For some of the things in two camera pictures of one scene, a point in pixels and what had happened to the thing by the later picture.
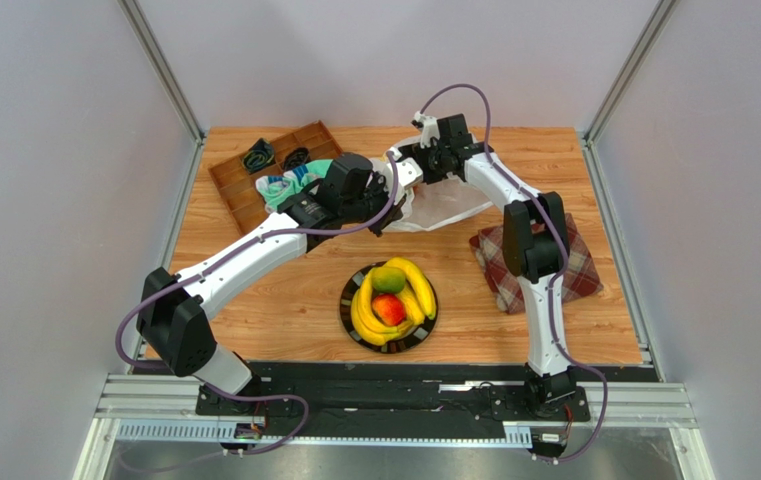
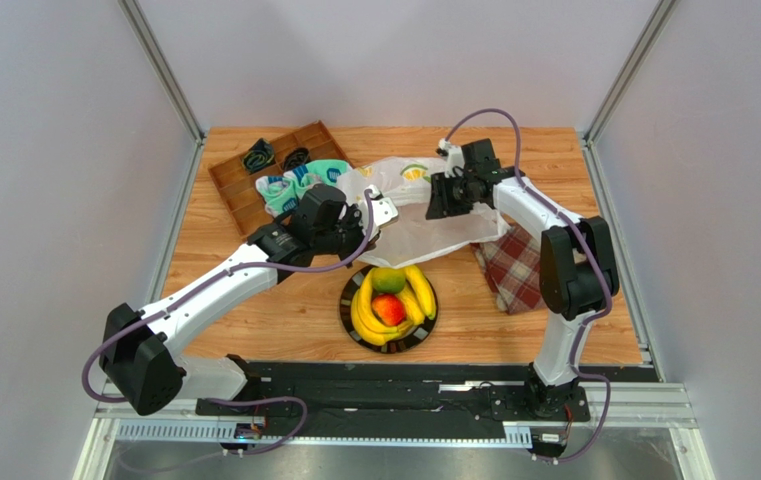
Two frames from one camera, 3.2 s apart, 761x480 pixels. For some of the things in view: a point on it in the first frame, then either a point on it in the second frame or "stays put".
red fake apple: [388, 309] stays put
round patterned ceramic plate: [408, 340] stays put
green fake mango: [388, 279] stays put
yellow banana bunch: [364, 320] stays put
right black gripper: [408, 155] to [439, 199]
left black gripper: [394, 214] to [354, 216]
